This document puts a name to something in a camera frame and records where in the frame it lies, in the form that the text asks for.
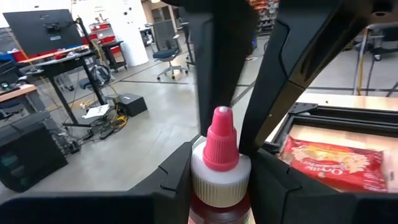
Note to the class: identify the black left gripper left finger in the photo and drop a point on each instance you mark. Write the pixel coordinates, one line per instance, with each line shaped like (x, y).
(161, 199)

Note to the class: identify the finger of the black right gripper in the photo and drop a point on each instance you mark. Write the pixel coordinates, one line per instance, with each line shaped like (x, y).
(217, 62)
(295, 62)

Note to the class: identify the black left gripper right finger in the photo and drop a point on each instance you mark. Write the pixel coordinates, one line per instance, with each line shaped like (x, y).
(280, 205)

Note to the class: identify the pink-capped food colouring bottle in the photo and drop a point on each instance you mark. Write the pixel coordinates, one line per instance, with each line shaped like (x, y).
(220, 186)

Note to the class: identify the red popcorn packet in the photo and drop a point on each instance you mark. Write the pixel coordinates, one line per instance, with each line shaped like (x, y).
(335, 161)

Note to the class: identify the grey office chair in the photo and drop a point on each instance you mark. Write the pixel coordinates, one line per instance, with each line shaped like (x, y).
(166, 37)

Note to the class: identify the shelf with red packages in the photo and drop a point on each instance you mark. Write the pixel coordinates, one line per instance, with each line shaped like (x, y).
(265, 12)

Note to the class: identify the black floor box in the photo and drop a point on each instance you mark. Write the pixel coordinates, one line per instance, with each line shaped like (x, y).
(132, 104)

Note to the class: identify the white paper sheet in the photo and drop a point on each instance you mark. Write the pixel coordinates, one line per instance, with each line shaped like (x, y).
(96, 111)

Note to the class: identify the red storage bin cart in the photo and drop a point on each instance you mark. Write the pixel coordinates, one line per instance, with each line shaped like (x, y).
(107, 40)

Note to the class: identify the blue office chair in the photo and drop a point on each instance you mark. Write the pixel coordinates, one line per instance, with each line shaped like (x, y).
(85, 83)

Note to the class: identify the black cabinet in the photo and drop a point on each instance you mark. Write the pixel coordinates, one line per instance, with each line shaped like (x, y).
(28, 155)

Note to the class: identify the black standing desk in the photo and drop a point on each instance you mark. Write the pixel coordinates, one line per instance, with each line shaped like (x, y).
(62, 67)

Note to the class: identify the black monitor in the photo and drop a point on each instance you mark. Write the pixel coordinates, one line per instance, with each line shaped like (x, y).
(40, 31)

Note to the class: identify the wooden top desk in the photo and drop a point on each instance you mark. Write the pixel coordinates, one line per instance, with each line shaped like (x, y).
(15, 91)

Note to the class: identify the black aluminium table frame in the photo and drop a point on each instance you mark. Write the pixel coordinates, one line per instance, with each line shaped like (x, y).
(342, 121)

